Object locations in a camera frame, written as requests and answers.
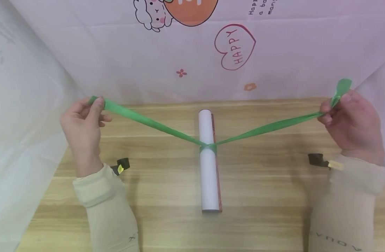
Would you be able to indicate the person's right forearm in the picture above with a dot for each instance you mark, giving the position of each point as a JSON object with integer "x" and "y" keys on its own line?
{"x": 346, "y": 206}

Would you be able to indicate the black wrist band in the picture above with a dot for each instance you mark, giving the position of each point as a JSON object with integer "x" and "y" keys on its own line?
{"x": 121, "y": 165}
{"x": 324, "y": 161}

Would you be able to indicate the person's left hand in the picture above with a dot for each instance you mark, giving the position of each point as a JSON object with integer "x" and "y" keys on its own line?
{"x": 81, "y": 133}

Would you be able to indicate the green ribbon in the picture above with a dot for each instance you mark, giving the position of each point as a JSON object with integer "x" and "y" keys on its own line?
{"x": 167, "y": 127}

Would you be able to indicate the person's left forearm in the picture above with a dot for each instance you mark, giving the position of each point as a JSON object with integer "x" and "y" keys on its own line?
{"x": 105, "y": 211}

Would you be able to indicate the rolled white paper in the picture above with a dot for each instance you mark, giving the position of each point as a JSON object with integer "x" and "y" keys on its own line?
{"x": 208, "y": 161}

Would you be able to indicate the person's right hand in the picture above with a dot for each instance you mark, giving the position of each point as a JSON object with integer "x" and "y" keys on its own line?
{"x": 356, "y": 127}

